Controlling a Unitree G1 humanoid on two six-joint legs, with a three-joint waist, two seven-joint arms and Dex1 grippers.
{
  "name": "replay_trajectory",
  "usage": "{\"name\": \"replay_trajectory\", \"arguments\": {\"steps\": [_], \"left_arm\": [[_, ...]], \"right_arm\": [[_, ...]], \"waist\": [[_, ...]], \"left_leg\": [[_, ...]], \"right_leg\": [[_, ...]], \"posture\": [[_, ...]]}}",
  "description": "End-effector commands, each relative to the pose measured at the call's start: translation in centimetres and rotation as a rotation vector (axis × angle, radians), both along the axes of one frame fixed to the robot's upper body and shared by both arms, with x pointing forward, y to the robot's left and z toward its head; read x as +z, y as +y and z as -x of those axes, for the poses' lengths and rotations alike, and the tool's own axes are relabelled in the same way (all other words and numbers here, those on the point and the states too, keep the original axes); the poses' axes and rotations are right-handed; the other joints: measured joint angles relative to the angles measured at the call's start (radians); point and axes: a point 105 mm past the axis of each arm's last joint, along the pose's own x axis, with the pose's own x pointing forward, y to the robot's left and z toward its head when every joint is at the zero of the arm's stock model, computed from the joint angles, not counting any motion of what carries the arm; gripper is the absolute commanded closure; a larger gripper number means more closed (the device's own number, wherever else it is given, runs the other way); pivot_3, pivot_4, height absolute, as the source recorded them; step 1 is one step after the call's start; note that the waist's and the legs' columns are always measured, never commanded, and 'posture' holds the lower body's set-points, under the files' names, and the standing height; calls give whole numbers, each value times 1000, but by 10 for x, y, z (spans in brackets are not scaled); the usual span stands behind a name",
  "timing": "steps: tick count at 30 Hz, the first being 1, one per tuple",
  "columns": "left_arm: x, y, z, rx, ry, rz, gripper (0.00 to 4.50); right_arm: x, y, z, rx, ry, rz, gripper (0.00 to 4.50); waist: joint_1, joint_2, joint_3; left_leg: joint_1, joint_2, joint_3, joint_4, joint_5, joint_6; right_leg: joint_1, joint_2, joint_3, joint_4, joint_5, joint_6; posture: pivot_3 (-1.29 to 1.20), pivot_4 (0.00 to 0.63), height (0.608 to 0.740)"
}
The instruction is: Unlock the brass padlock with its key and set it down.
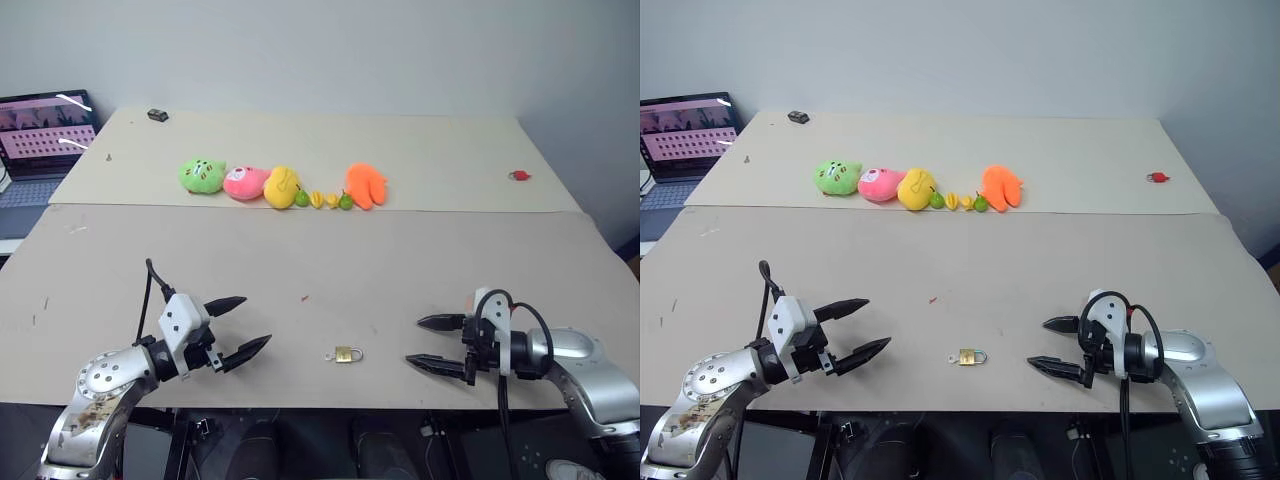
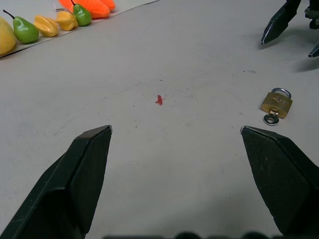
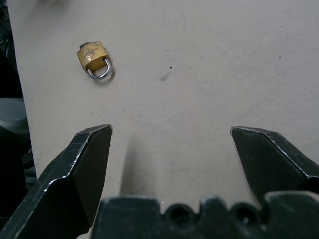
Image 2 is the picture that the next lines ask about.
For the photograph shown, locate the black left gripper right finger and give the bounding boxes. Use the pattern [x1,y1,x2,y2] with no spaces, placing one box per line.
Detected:
[240,125,319,239]

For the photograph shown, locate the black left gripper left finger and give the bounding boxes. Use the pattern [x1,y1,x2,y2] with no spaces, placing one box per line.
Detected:
[0,124,113,239]

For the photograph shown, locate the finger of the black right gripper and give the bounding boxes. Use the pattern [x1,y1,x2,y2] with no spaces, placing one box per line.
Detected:
[308,40,319,58]
[261,0,302,46]

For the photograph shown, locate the silver key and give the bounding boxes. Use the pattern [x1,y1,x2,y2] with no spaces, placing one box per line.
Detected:
[263,107,279,126]

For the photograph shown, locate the brass padlock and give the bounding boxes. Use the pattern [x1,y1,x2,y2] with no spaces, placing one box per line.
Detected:
[260,87,293,119]

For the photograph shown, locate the pale sheet under fruit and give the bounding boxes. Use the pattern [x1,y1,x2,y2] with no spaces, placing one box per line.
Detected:
[0,0,160,59]

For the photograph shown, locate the yellow toy mango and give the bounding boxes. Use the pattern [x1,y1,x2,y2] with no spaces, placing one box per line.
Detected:
[0,16,17,56]

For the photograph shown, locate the large green toy pear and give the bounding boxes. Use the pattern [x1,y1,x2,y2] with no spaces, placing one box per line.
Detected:
[2,9,40,44]

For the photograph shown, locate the yellow toy starfruit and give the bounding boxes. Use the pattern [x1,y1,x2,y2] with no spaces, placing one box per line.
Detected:
[55,10,79,31]
[33,15,59,38]

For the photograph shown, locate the orange toy carrot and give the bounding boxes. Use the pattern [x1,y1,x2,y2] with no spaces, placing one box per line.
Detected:
[99,0,116,11]
[58,0,111,20]

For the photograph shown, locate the small green toy pear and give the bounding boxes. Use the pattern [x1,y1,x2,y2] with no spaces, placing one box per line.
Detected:
[70,0,93,27]

